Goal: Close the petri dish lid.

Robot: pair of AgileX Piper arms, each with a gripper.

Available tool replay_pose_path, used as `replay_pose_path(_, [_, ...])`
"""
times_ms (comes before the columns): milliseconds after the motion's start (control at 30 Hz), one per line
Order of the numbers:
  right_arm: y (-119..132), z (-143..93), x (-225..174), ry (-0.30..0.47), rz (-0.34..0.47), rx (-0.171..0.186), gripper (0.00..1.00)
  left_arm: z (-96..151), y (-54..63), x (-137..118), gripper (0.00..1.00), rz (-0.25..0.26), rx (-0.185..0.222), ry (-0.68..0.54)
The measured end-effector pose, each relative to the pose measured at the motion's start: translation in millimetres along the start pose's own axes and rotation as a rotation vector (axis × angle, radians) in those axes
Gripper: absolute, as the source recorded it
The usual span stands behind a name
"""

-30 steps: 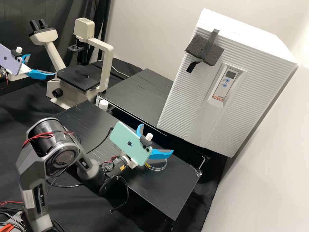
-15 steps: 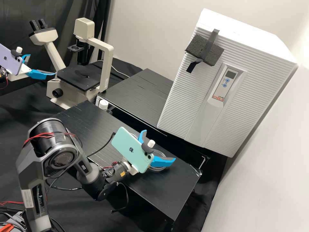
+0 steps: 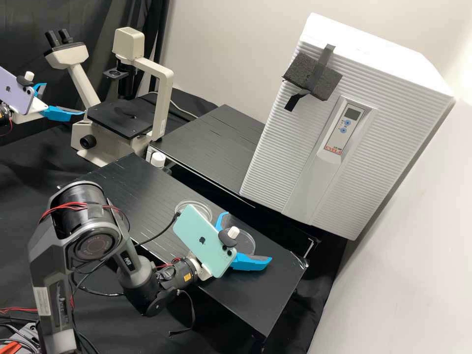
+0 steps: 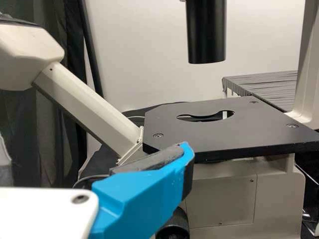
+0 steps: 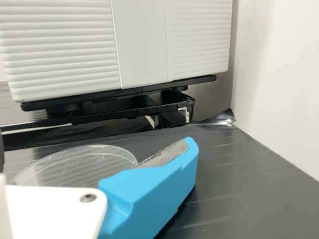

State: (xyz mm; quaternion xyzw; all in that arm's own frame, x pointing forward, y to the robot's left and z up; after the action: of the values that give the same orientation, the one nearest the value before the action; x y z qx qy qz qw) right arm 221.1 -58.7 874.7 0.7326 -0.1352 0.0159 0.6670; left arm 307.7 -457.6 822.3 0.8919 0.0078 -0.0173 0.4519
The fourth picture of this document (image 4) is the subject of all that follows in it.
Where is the cream microscope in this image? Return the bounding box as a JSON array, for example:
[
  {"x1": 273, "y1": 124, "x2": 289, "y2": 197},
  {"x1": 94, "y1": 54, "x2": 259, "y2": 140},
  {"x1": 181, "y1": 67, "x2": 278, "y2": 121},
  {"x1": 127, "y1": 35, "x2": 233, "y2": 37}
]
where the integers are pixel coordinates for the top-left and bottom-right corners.
[{"x1": 0, "y1": 0, "x2": 319, "y2": 239}]

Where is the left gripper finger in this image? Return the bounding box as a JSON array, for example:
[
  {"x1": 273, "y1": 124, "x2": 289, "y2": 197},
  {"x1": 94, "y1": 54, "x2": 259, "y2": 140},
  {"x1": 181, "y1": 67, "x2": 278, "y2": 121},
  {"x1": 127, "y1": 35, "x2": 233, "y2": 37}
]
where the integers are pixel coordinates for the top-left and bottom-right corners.
[{"x1": 89, "y1": 141, "x2": 195, "y2": 239}]

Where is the black platform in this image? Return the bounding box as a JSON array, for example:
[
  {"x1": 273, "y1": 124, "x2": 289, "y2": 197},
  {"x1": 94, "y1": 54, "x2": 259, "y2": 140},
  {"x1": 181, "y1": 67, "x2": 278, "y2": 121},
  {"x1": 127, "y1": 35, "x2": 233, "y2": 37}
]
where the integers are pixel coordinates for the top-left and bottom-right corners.
[{"x1": 221, "y1": 70, "x2": 300, "y2": 113}]

